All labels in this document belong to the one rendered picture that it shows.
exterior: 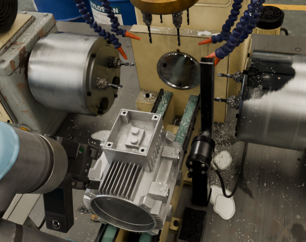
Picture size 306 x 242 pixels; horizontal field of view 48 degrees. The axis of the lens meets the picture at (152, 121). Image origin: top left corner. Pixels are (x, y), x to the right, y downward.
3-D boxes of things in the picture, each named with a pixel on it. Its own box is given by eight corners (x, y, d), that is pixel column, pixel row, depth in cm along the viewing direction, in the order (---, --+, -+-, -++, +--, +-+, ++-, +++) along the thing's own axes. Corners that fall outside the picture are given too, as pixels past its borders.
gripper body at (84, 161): (102, 149, 67) (72, 139, 55) (91, 193, 65) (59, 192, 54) (67, 142, 69) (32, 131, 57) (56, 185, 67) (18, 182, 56)
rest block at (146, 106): (145, 111, 128) (140, 87, 119) (163, 114, 126) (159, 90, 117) (140, 123, 124) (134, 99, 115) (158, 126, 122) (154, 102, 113)
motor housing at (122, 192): (120, 161, 99) (106, 115, 85) (185, 172, 94) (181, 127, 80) (93, 224, 86) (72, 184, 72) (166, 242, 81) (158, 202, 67)
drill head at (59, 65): (47, 71, 132) (22, 12, 114) (136, 82, 122) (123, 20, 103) (11, 117, 117) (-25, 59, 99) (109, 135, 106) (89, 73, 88)
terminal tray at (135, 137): (125, 128, 86) (119, 108, 81) (165, 134, 83) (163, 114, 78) (107, 167, 79) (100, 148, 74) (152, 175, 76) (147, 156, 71)
